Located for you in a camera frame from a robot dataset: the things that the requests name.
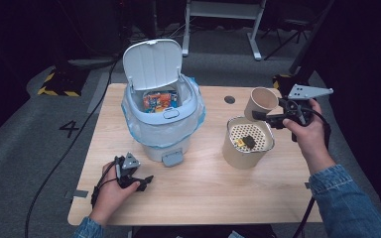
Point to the white pedal trash can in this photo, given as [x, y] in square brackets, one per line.
[152, 62]

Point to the orange snack packet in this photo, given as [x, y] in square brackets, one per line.
[158, 100]

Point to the yellow food scrap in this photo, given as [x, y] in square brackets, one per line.
[239, 142]

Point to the dark food scrap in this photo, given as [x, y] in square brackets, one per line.
[249, 141]

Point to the black tripod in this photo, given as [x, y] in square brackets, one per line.
[286, 36]

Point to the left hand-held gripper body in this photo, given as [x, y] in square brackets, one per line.
[127, 165]

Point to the beige paper cup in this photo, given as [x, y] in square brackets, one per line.
[261, 100]

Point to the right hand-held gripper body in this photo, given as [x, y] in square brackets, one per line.
[302, 92]

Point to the white perforated strainer insert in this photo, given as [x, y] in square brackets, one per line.
[259, 134]

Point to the person's right hand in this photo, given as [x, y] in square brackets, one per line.
[311, 142]

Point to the white desk frame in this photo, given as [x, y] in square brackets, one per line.
[223, 10]

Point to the yellow black striped base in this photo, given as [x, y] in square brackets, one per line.
[63, 84]
[279, 81]

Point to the round grey table grommet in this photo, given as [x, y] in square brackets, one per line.
[229, 99]

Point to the dark slanted stand pole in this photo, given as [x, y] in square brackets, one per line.
[311, 36]

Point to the grey tape strip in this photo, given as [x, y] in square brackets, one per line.
[77, 194]

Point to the clear blue trash bag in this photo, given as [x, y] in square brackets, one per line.
[165, 129]

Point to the beige round container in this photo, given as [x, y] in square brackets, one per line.
[243, 158]

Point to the person's left hand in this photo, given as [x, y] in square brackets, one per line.
[110, 198]

